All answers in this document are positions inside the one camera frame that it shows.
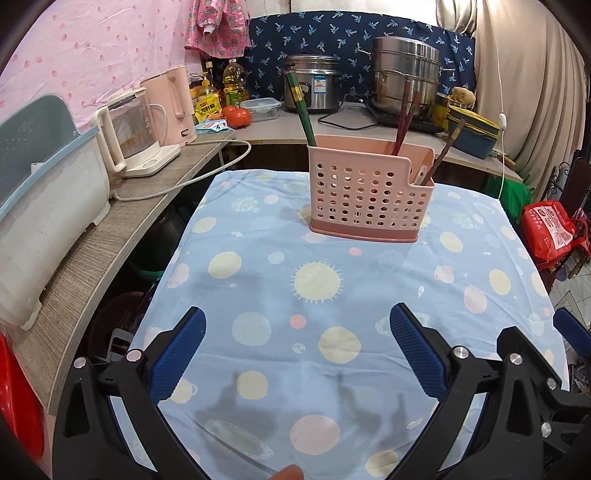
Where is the steel rice cooker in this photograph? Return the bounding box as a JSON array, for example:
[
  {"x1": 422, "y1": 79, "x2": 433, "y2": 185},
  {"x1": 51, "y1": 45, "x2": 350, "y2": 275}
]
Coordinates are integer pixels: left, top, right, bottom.
[{"x1": 281, "y1": 54, "x2": 345, "y2": 114}]

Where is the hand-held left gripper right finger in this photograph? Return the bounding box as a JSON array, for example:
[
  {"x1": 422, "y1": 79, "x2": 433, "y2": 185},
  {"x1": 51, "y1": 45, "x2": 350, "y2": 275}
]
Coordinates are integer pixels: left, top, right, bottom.
[{"x1": 382, "y1": 302, "x2": 546, "y2": 480}]

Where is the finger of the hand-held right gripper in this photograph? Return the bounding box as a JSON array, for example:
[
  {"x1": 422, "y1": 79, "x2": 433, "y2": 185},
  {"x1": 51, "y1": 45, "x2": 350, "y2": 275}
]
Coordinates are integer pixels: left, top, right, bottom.
[
  {"x1": 553, "y1": 307, "x2": 591, "y2": 346},
  {"x1": 500, "y1": 327, "x2": 591, "y2": 480}
]

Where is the pink dotted cloth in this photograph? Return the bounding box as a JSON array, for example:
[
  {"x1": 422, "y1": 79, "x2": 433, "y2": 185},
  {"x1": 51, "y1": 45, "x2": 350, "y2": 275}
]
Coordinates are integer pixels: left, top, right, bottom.
[{"x1": 0, "y1": 0, "x2": 200, "y2": 139}]

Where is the stainless steel steamer pot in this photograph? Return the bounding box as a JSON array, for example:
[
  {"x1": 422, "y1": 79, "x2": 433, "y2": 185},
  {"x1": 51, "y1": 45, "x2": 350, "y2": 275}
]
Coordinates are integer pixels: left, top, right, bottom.
[{"x1": 369, "y1": 37, "x2": 445, "y2": 125}]

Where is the navy leaf-print cloth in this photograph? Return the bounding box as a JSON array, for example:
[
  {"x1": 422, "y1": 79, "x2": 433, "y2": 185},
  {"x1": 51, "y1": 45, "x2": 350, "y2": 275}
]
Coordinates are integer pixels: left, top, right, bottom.
[{"x1": 242, "y1": 11, "x2": 477, "y2": 101}]

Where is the pink electric kettle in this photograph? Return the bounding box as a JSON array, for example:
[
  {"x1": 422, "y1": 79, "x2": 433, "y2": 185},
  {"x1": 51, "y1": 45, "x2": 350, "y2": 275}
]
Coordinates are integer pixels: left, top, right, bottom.
[{"x1": 141, "y1": 65, "x2": 198, "y2": 147}]

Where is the beige curtain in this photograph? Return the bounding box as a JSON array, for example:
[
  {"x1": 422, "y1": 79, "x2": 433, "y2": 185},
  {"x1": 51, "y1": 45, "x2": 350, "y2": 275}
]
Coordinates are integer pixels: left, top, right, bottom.
[{"x1": 438, "y1": 0, "x2": 591, "y2": 188}]

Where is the red plastic stool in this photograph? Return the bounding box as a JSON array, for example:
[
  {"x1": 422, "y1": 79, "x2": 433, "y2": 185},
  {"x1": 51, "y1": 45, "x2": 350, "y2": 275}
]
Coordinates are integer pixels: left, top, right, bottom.
[{"x1": 0, "y1": 332, "x2": 45, "y2": 462}]

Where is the blue and white packet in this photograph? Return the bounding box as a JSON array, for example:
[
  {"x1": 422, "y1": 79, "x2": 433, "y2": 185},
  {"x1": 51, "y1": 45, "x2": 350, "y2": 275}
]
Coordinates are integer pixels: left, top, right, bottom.
[{"x1": 196, "y1": 119, "x2": 236, "y2": 136}]

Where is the yellow cooking oil bottle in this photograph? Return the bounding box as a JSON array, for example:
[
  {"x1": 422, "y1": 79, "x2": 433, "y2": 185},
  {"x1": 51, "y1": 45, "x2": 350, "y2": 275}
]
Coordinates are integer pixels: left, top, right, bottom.
[{"x1": 222, "y1": 59, "x2": 248, "y2": 108}]

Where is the red plastic bag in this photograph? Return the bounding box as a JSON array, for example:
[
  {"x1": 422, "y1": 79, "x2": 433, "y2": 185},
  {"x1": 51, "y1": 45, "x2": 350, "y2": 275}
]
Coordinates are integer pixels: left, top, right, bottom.
[{"x1": 522, "y1": 200, "x2": 579, "y2": 272}]

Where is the person's left hand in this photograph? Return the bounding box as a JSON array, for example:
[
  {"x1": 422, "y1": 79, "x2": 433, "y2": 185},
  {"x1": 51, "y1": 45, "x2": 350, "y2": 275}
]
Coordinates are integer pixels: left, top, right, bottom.
[{"x1": 267, "y1": 464, "x2": 304, "y2": 480}]

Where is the pink pineapple-print garment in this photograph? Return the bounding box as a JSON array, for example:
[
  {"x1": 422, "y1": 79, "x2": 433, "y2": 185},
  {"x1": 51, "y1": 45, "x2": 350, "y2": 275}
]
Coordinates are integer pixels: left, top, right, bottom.
[{"x1": 185, "y1": 0, "x2": 253, "y2": 62}]

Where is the white plastic dish tub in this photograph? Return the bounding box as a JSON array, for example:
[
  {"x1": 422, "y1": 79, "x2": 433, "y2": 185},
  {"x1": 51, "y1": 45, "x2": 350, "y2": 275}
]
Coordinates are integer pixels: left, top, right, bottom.
[{"x1": 0, "y1": 95, "x2": 112, "y2": 330}]

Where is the wood-grain counter shelf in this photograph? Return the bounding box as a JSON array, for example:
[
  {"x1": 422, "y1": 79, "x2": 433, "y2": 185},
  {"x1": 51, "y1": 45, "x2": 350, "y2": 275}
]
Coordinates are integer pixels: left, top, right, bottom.
[{"x1": 9, "y1": 108, "x2": 525, "y2": 416}]

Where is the dark red chopstick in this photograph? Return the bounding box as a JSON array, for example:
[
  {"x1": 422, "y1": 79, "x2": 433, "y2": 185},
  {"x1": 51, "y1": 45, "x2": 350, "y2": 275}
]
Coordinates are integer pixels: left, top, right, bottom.
[
  {"x1": 427, "y1": 119, "x2": 466, "y2": 183},
  {"x1": 392, "y1": 80, "x2": 411, "y2": 156}
]

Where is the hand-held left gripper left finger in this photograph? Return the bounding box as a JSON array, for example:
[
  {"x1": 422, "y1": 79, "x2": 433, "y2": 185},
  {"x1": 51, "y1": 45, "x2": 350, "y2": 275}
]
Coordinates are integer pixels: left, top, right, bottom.
[{"x1": 52, "y1": 307, "x2": 207, "y2": 480}]

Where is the white glass electric kettle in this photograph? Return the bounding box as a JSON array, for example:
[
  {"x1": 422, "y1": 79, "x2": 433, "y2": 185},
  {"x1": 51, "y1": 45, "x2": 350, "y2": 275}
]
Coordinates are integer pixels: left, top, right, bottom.
[{"x1": 95, "y1": 90, "x2": 182, "y2": 179}]

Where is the green cloth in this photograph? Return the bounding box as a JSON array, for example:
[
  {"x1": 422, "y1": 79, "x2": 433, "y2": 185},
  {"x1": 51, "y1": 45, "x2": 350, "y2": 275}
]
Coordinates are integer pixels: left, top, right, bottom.
[{"x1": 482, "y1": 178, "x2": 525, "y2": 225}]

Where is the white cable with switch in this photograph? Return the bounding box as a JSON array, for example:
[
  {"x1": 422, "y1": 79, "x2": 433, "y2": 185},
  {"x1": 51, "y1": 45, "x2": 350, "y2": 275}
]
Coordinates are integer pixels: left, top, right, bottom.
[{"x1": 495, "y1": 0, "x2": 509, "y2": 200}]

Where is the blue planet-print tablecloth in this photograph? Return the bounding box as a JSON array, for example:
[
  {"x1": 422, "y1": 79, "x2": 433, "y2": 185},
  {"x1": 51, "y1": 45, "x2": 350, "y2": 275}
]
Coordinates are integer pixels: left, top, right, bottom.
[{"x1": 108, "y1": 170, "x2": 570, "y2": 480}]

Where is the pink perforated utensil holder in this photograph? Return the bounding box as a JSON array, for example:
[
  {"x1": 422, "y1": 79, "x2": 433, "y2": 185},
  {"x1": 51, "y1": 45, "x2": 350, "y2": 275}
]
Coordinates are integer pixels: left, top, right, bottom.
[{"x1": 307, "y1": 135, "x2": 435, "y2": 244}]

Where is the white kettle power cord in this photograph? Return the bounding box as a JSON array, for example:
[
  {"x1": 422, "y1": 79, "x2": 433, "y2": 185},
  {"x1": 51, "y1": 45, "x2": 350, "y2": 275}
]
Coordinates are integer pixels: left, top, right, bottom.
[{"x1": 111, "y1": 138, "x2": 253, "y2": 202}]

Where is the teal lunch box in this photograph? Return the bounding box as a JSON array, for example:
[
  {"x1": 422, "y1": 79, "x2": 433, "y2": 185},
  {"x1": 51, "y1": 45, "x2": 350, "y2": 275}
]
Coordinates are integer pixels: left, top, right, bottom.
[{"x1": 445, "y1": 105, "x2": 502, "y2": 160}]

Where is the glass food container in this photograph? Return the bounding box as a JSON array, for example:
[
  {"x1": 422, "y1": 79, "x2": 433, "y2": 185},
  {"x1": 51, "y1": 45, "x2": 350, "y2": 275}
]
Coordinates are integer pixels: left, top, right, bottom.
[{"x1": 240, "y1": 98, "x2": 281, "y2": 123}]

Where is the green basin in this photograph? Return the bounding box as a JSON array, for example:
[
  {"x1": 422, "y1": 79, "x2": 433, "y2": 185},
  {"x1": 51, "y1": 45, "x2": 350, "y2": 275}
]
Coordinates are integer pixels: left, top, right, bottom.
[{"x1": 129, "y1": 257, "x2": 163, "y2": 281}]

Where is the yellow label bottle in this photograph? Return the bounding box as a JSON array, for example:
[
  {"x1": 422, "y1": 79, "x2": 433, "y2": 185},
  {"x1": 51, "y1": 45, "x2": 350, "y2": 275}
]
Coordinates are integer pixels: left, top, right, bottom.
[{"x1": 193, "y1": 85, "x2": 221, "y2": 125}]

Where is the bright red chopstick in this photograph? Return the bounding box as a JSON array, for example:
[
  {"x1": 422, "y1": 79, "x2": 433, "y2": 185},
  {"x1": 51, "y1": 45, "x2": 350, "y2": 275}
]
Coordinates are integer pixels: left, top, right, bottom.
[{"x1": 398, "y1": 91, "x2": 422, "y2": 156}]

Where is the black kettle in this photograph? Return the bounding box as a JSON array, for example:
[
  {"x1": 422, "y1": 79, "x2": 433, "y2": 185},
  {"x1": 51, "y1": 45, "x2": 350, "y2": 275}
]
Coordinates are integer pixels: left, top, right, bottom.
[{"x1": 154, "y1": 208, "x2": 191, "y2": 260}]

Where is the black power cable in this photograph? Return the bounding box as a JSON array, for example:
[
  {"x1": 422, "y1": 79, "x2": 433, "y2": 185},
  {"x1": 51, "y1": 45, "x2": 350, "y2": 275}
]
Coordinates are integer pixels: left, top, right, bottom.
[{"x1": 318, "y1": 95, "x2": 386, "y2": 133}]

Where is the tan loofah sponge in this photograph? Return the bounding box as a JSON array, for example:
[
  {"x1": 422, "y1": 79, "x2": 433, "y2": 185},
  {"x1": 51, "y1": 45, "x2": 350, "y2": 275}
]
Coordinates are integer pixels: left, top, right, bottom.
[{"x1": 450, "y1": 87, "x2": 476, "y2": 110}]

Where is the red tomato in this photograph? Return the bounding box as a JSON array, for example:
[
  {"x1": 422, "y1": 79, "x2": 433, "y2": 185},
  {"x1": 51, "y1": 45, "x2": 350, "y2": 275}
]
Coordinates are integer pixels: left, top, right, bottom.
[{"x1": 222, "y1": 105, "x2": 253, "y2": 129}]

